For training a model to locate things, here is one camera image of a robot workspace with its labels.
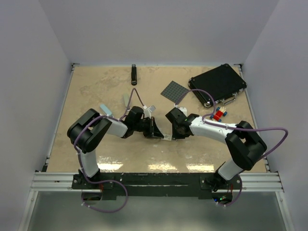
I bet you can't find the red blue lego car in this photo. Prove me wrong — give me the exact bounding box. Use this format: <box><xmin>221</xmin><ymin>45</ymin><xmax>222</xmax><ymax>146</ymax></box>
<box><xmin>210</xmin><ymin>107</ymin><xmax>228</xmax><ymax>122</ymax></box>

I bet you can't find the black stapler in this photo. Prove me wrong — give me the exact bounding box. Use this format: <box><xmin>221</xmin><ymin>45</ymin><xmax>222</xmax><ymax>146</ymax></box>
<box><xmin>131</xmin><ymin>64</ymin><xmax>138</xmax><ymax>86</ymax></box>

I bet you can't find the beige green stapler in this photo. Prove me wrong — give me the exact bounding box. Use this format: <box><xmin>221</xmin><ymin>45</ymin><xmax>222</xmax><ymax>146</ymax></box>
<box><xmin>123</xmin><ymin>94</ymin><xmax>131</xmax><ymax>107</ymax></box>

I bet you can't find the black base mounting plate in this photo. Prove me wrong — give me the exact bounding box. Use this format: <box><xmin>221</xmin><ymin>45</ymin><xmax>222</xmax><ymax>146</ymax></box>
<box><xmin>72</xmin><ymin>172</ymin><xmax>242</xmax><ymax>202</ymax></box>

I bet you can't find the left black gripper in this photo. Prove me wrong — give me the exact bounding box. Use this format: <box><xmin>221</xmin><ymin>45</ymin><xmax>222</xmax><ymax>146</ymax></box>
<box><xmin>133</xmin><ymin>116</ymin><xmax>164</xmax><ymax>138</ymax></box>

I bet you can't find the grey lego baseplate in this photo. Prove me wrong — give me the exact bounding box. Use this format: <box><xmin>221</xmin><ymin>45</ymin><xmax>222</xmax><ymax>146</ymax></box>
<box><xmin>160</xmin><ymin>81</ymin><xmax>189</xmax><ymax>104</ymax></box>

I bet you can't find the light blue stapler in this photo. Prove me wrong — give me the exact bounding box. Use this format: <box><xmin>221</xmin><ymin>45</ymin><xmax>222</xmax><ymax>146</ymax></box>
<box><xmin>100</xmin><ymin>104</ymin><xmax>113</xmax><ymax>117</ymax></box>

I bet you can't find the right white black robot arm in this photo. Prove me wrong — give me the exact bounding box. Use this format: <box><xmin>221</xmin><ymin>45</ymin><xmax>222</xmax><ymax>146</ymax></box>
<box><xmin>166</xmin><ymin>107</ymin><xmax>267</xmax><ymax>189</ymax></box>

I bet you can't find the aluminium front rail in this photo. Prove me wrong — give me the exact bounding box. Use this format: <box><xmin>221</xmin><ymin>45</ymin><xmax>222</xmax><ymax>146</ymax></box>
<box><xmin>30</xmin><ymin>172</ymin><xmax>283</xmax><ymax>192</ymax></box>

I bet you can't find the black carrying case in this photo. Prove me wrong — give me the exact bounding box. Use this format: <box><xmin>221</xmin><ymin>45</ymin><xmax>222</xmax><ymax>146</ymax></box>
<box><xmin>188</xmin><ymin>64</ymin><xmax>247</xmax><ymax>108</ymax></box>

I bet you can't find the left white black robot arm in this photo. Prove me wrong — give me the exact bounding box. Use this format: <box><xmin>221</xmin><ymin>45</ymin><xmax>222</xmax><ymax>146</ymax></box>
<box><xmin>67</xmin><ymin>106</ymin><xmax>164</xmax><ymax>189</ymax></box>

